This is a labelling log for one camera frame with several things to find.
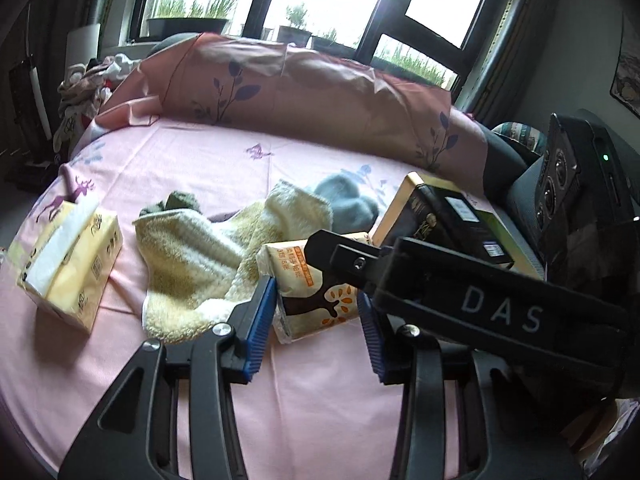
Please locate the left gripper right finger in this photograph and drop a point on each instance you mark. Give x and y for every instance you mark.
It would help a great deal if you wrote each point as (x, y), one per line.
(450, 424)

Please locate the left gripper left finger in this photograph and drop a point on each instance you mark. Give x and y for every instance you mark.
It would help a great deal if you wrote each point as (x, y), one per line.
(132, 433)

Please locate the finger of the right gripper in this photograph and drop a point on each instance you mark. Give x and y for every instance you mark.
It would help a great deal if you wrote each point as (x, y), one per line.
(526, 322)

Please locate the cream tree-print tissue pack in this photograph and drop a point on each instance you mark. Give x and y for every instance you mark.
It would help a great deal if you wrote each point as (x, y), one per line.
(309, 301)

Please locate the yellow waffle towel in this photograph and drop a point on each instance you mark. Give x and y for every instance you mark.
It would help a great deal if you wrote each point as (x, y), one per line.
(199, 270)

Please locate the yellow facial tissue pack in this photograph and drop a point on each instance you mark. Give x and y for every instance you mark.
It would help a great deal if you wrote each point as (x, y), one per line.
(67, 271)

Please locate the purple knitted cloth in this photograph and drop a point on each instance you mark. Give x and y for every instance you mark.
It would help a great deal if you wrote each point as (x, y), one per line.
(222, 217)

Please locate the green storage box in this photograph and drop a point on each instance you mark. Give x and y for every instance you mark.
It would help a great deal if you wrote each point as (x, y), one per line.
(524, 259)

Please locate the dark grey sofa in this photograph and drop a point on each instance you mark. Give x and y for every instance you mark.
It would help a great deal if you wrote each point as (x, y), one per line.
(511, 173)

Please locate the black tea box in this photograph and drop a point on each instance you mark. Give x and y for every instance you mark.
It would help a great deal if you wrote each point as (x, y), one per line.
(435, 211)

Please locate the striped pillow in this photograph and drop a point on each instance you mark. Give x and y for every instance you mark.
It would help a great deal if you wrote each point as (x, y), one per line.
(533, 139)

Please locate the framed landscape painting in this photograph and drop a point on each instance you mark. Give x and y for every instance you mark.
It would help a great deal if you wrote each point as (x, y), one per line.
(626, 80)

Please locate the blue plush mouse toy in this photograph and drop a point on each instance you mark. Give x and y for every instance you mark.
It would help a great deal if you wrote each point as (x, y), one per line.
(352, 211)

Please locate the green knitted cloth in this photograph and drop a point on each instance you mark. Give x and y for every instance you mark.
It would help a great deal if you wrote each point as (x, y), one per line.
(175, 200)

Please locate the pink sheet covered cushion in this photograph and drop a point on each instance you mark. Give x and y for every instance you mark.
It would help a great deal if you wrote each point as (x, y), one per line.
(305, 95)

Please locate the white flower pot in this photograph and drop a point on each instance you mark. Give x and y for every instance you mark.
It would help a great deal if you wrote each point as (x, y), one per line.
(292, 35)

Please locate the pile of clothes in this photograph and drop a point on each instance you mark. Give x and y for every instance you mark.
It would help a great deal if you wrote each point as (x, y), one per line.
(85, 88)

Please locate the dark planter trough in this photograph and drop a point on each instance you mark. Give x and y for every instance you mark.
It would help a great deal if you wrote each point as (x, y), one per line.
(162, 28)

